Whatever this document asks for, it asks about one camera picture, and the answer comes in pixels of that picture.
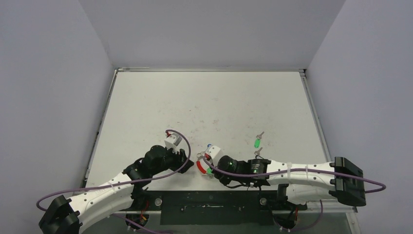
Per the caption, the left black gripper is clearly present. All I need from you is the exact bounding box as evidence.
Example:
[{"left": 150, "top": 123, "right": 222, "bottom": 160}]
[{"left": 151, "top": 145, "right": 193, "bottom": 176}]

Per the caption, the large keyring with red sleeve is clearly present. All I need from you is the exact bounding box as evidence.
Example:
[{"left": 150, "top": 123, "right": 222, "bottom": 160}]
[{"left": 196, "top": 152, "right": 214, "bottom": 179}]

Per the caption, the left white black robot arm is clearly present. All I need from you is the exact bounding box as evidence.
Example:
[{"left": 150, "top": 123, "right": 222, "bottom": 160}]
[{"left": 39, "top": 145, "right": 194, "bottom": 234}]

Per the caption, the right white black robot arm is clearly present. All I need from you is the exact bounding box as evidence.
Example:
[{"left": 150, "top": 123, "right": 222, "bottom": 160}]
[{"left": 210, "top": 156, "right": 366, "bottom": 209}]

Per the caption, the silver key with black tag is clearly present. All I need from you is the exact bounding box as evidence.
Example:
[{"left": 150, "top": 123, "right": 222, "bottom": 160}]
[{"left": 254, "top": 147, "right": 263, "bottom": 156}]

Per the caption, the green capped key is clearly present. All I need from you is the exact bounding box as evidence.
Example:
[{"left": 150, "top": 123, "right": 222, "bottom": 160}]
[{"left": 254, "top": 131, "right": 264, "bottom": 149}]

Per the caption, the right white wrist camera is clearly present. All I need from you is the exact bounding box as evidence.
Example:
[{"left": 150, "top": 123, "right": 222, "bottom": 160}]
[{"left": 206, "top": 145, "right": 224, "bottom": 164}]

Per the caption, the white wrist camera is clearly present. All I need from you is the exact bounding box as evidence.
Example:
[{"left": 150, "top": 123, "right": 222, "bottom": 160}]
[
  {"left": 206, "top": 145, "right": 224, "bottom": 164},
  {"left": 164, "top": 134, "right": 182, "bottom": 152}
]

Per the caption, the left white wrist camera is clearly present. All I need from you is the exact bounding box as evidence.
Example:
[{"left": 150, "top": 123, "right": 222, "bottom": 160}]
[{"left": 164, "top": 134, "right": 182, "bottom": 152}]

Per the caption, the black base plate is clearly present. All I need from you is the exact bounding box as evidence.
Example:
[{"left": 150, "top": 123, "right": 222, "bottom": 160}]
[{"left": 124, "top": 190, "right": 307, "bottom": 226}]

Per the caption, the aluminium frame rail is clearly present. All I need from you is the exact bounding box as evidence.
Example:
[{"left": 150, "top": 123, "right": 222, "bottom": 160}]
[{"left": 67, "top": 190, "right": 358, "bottom": 215}]

